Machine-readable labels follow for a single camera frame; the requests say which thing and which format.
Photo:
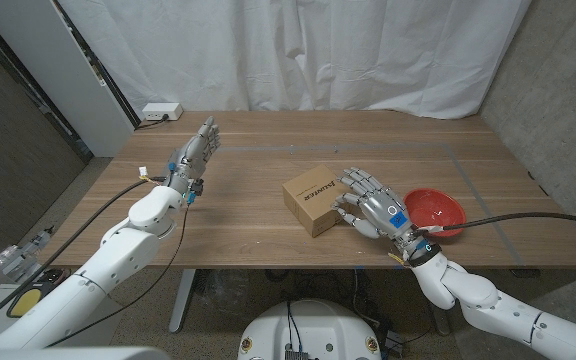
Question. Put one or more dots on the white curtain backdrop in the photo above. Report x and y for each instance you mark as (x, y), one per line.
(293, 55)

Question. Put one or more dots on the brown cardboard box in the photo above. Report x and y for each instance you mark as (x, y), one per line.
(308, 200)

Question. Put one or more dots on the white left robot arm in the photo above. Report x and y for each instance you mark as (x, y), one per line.
(123, 247)

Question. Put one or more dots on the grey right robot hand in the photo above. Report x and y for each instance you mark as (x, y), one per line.
(383, 212)

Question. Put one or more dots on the white power strip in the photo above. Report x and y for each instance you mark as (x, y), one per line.
(160, 111)

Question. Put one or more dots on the small grey floor box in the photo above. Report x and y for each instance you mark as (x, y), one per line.
(394, 343)

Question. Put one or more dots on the clear plastic tool clutter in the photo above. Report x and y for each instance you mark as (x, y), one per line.
(23, 255)

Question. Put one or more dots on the white robot shoulder shell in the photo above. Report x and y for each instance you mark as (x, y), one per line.
(68, 354)

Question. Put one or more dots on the white cabinet panel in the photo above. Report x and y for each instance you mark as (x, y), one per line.
(68, 75)

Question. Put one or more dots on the yellow and black pedal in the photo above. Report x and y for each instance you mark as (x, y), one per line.
(25, 302)

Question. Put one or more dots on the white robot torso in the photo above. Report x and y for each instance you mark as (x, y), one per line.
(313, 330)

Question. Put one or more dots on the red bowl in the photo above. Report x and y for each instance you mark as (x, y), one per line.
(438, 207)

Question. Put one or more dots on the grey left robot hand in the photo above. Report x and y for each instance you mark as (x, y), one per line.
(195, 150)

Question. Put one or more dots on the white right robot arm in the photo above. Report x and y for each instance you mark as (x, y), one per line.
(478, 300)

